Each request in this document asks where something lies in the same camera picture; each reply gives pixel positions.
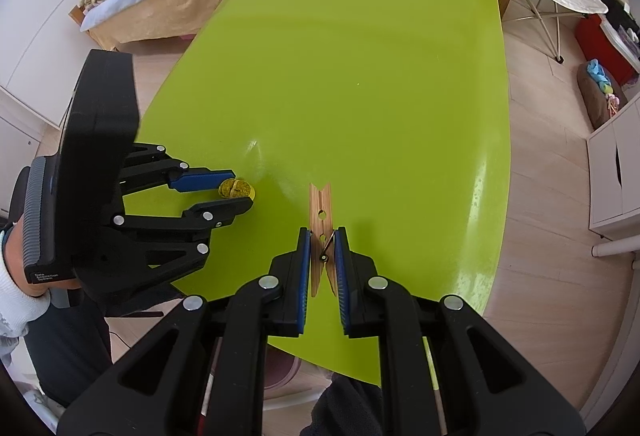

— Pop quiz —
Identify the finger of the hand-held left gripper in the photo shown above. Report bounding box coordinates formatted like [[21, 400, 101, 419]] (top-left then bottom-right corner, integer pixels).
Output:
[[115, 197, 254, 267], [120, 143, 236, 194]]

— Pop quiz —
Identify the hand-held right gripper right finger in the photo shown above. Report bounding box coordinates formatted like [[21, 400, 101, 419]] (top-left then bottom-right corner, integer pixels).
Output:
[[334, 227, 586, 436]]

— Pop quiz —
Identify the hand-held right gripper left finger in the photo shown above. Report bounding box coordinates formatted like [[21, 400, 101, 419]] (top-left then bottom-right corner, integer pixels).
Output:
[[57, 228, 312, 436]]

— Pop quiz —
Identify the wooden clothespin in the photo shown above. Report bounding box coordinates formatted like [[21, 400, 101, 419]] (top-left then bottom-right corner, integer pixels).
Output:
[[308, 182, 337, 299]]

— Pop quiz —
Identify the person's left forearm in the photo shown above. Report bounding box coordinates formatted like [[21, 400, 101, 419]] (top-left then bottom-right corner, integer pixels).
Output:
[[0, 223, 51, 337]]

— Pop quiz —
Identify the white pipe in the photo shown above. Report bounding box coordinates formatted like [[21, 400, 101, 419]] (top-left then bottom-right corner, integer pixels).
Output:
[[591, 236, 640, 259]]

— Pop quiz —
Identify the white drawer cabinet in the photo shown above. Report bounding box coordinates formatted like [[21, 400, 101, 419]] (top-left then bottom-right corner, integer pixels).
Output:
[[586, 93, 640, 231]]

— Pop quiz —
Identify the brown floor cushion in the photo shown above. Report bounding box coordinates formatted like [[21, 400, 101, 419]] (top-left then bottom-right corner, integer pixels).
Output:
[[576, 63, 621, 129]]

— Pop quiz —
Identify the colourful soft toy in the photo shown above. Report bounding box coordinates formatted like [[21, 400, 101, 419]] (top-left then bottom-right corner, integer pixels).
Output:
[[586, 59, 621, 117]]

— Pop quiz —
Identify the red storage box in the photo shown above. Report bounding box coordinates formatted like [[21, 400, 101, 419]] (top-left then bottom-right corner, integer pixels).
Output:
[[575, 13, 640, 86]]

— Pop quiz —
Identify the black bag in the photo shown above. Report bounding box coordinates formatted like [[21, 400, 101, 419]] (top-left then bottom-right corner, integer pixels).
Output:
[[595, 0, 640, 36]]

